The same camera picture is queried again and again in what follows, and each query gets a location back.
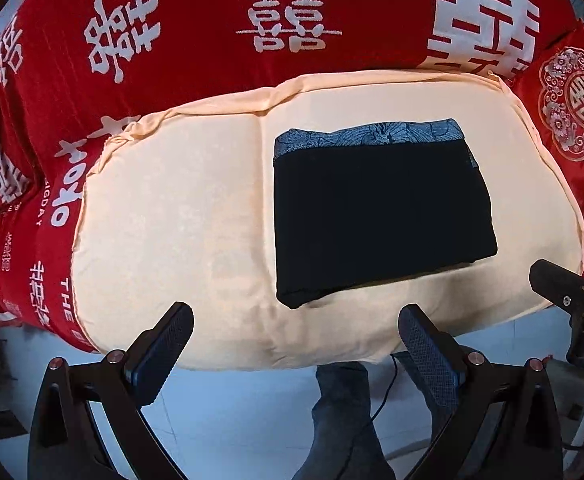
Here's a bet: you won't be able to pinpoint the red printed blanket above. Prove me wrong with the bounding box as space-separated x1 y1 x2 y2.
0 0 584 356

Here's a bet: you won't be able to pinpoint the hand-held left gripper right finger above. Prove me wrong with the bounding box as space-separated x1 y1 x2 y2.
398 304 569 480

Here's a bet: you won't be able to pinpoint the person's leg in jeans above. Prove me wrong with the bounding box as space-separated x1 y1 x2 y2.
291 360 398 480

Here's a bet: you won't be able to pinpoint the black cable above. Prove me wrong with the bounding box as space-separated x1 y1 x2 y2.
333 353 401 480

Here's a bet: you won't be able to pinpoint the black pants with grey waistband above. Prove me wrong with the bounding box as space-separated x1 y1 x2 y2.
272 118 498 310

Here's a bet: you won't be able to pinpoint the peach cushion cover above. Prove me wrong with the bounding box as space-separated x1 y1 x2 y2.
69 71 584 372

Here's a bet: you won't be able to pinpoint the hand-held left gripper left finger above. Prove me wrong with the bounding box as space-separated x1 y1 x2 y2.
26 302 195 480

